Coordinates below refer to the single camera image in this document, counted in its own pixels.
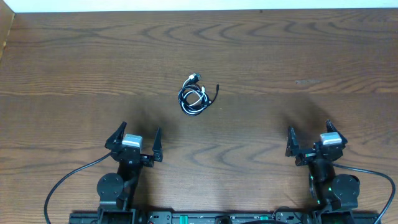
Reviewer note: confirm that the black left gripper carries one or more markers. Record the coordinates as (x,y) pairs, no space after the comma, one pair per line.
(134,154)

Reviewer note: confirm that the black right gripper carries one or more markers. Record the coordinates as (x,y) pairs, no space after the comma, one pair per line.
(315,154)

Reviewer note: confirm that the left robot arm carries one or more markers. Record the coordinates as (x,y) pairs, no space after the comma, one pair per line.
(117,189)

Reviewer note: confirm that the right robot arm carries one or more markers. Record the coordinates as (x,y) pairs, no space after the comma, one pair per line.
(336,194)

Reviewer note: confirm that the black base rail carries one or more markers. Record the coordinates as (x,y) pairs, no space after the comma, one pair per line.
(162,217)

